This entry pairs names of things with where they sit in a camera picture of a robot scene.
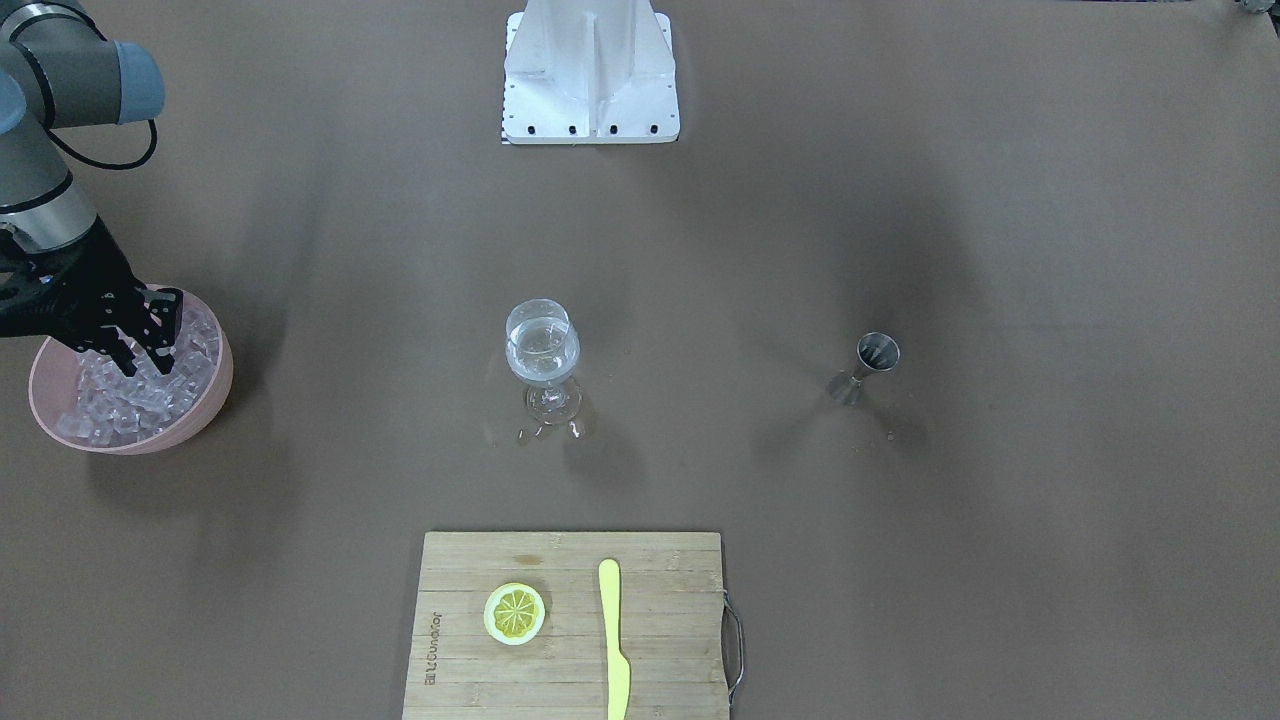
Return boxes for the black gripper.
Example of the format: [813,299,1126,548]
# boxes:
[1,218,186,378]

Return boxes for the small steel jigger cup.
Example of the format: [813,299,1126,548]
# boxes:
[826,331,901,406]

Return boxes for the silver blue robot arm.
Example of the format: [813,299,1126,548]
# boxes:
[1,1,184,377]

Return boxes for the pink bowl of ice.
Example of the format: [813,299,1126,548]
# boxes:
[28,292,234,455]

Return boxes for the clear wine glass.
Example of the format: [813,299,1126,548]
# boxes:
[506,299,582,425]

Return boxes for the yellow lemon half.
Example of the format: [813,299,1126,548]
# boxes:
[483,582,547,646]

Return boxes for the yellow plastic knife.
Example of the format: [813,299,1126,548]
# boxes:
[596,559,632,720]

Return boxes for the bamboo cutting board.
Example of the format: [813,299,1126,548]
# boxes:
[402,530,737,719]

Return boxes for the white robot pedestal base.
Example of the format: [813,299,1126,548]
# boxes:
[500,1,681,146]

